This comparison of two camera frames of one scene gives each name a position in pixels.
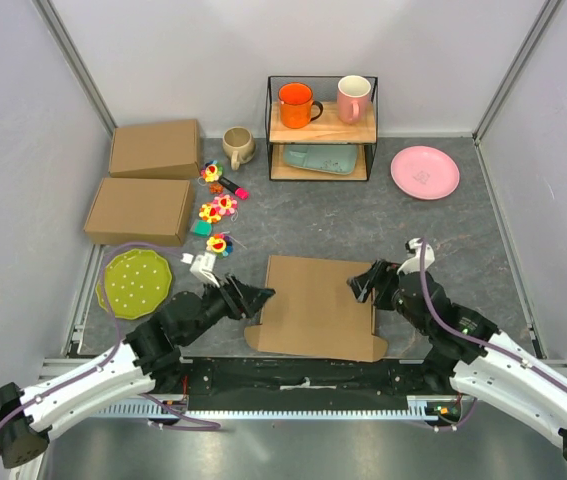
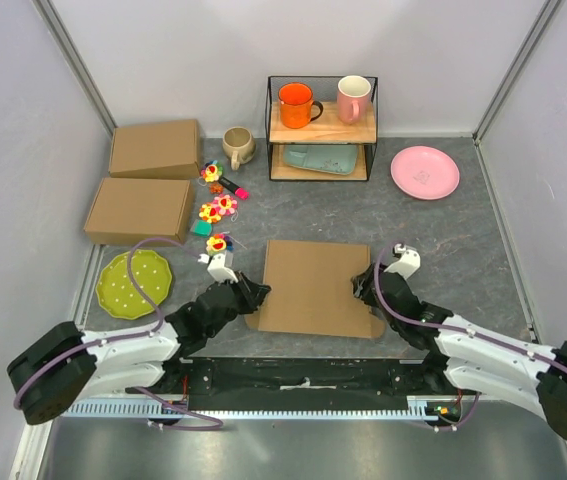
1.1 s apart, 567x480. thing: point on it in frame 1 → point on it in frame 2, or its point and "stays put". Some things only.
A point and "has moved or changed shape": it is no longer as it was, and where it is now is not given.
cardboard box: (140, 212) stays put
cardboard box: (314, 312) has moved or changed shape
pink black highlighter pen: (232, 187) stays put
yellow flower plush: (209, 213) stays put
